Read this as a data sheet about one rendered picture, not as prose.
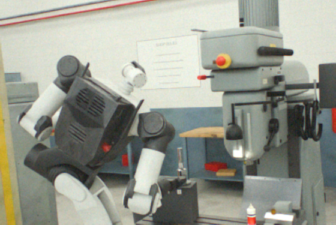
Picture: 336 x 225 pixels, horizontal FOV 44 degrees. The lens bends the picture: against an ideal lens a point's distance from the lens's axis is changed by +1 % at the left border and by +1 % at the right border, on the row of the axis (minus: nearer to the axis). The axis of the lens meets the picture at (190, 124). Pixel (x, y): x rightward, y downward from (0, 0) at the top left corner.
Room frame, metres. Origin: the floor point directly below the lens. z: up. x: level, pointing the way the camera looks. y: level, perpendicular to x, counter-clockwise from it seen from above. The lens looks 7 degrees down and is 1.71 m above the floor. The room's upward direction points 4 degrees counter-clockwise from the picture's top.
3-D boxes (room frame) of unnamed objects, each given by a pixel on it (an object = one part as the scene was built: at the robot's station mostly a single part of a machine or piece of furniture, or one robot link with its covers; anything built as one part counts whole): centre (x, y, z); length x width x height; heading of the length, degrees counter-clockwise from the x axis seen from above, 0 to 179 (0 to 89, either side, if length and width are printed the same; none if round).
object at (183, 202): (2.09, 0.11, 1.07); 0.22 x 0.12 x 0.20; 73
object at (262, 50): (1.85, -0.41, 1.79); 0.45 x 0.04 x 0.04; 152
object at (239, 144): (1.79, -0.21, 1.45); 0.04 x 0.04 x 0.21; 62
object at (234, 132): (1.69, -0.18, 1.47); 0.07 x 0.07 x 0.06
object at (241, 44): (1.90, -0.27, 1.81); 0.47 x 0.26 x 0.16; 152
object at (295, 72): (2.33, -0.50, 1.66); 0.80 x 0.23 x 0.20; 152
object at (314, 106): (2.03, -0.56, 1.45); 0.18 x 0.16 x 0.21; 152
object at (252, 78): (1.93, -0.28, 1.68); 0.34 x 0.24 x 0.10; 152
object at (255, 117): (1.89, -0.26, 1.47); 0.21 x 0.19 x 0.32; 62
